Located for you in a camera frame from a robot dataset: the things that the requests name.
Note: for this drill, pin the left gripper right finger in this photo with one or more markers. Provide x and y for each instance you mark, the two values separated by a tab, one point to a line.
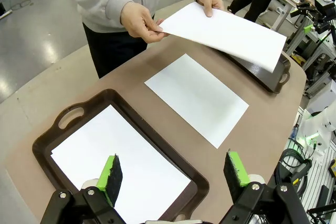
236	176

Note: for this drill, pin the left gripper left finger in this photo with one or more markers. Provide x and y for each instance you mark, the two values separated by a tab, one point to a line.
111	179

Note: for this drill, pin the white A4 paper sheet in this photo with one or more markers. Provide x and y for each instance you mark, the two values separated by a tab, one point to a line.
126	155
225	35
197	100

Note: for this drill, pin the brown plastic serving tray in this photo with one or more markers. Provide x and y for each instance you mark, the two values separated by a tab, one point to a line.
42	142
262	77

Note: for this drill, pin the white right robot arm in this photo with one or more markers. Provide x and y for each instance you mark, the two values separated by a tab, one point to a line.
320	129

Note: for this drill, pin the person's right forearm grey sleeve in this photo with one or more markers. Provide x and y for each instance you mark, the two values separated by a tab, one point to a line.
110	9

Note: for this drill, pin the person's right hand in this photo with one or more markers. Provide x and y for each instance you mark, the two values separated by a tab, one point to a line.
139	22

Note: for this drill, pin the yellow emergency stop box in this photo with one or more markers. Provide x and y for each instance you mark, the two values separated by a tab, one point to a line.
333	167

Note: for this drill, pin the person in grey hoodie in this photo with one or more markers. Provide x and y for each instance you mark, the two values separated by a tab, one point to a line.
115	51

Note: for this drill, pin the grey handheld enabling switch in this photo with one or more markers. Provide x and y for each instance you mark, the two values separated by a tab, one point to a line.
299	172

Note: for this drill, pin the aluminium profile frame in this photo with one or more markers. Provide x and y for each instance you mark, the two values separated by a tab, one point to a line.
317	51

